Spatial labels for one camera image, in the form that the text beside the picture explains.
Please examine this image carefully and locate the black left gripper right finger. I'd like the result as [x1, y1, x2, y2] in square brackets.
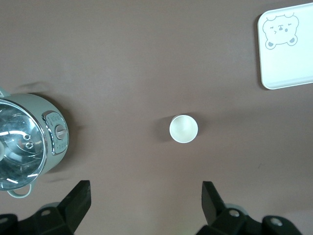
[197, 181, 303, 235]

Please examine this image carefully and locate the cream bear print tray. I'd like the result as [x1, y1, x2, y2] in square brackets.
[257, 2, 313, 91]

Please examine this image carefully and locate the sage green electric pot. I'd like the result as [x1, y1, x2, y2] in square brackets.
[0, 85, 69, 199]

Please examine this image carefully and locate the brown table mat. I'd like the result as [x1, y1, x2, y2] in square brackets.
[0, 0, 313, 235]

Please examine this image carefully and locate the glass pot lid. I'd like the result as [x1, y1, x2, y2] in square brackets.
[0, 99, 47, 191]

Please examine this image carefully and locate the white ceramic cup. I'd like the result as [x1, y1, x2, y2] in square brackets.
[169, 114, 199, 144]

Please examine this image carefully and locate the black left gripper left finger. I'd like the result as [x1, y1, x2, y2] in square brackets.
[0, 180, 92, 235]

